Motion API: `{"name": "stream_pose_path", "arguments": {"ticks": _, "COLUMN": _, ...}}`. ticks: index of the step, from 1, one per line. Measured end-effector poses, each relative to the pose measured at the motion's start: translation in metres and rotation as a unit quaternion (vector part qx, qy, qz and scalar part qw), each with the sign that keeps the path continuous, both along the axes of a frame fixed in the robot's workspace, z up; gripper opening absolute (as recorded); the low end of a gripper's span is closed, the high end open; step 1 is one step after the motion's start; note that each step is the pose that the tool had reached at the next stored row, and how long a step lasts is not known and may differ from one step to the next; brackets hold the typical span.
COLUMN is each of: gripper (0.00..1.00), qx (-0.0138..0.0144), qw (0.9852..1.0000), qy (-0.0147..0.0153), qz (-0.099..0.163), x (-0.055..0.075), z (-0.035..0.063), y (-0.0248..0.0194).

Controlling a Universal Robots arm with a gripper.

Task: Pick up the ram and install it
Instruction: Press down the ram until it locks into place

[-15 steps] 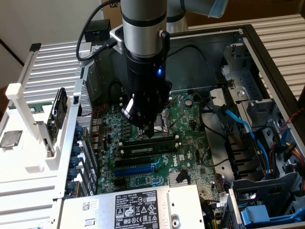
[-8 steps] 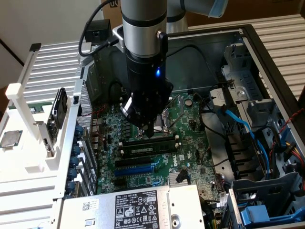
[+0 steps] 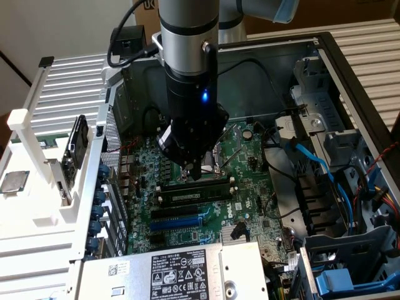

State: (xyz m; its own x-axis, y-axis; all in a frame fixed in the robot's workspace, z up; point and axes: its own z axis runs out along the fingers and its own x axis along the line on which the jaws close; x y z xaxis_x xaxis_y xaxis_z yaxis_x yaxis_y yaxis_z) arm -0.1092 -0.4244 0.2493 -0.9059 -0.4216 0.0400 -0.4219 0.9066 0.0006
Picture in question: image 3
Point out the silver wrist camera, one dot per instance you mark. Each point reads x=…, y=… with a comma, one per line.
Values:
x=157, y=43

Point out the silver socket locking lever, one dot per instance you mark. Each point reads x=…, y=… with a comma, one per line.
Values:
x=231, y=158

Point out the cardboard box with UR print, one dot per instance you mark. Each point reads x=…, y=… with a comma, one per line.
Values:
x=150, y=18

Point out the short black expansion slot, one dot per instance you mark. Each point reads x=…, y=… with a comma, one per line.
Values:
x=157, y=239

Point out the CPU socket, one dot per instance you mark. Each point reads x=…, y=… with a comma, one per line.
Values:
x=212, y=165

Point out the blue expansion slot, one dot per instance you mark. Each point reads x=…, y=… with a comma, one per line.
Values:
x=175, y=223

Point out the silver finned heatsink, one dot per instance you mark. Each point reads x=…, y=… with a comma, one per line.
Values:
x=225, y=232

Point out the silver power supply with label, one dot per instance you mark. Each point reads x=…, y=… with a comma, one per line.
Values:
x=243, y=265

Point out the grey plastic disk bay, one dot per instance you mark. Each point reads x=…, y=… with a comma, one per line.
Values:
x=343, y=247

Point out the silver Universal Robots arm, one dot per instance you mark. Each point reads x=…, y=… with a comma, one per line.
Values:
x=187, y=37

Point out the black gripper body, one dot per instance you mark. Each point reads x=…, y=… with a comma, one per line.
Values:
x=190, y=131

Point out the white parts rack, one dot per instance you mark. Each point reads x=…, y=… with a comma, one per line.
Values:
x=40, y=200

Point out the black box device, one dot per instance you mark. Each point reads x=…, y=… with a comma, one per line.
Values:
x=131, y=40

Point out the long black expansion slot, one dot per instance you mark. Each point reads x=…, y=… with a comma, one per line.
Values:
x=175, y=213

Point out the blue expansion slot clip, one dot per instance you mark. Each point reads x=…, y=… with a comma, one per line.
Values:
x=97, y=211
x=100, y=196
x=92, y=243
x=95, y=227
x=103, y=172

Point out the black graphics card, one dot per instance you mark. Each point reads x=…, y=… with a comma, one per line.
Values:
x=78, y=140

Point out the black end cap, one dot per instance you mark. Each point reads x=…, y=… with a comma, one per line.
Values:
x=46, y=62

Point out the silver metal disk bay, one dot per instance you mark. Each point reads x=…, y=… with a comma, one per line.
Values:
x=315, y=103

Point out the blue plastic drive tray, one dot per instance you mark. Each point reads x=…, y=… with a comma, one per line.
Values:
x=334, y=281

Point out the silver coin battery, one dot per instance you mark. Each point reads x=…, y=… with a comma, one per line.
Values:
x=247, y=134

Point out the silver CPU chip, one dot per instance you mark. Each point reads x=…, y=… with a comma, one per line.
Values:
x=14, y=182

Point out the open grey PC case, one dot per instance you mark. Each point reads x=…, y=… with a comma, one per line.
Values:
x=250, y=93

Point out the green Dell motherboard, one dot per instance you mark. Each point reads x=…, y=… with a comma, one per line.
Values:
x=250, y=193

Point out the plain brown cardboard box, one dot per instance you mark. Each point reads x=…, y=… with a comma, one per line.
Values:
x=343, y=12

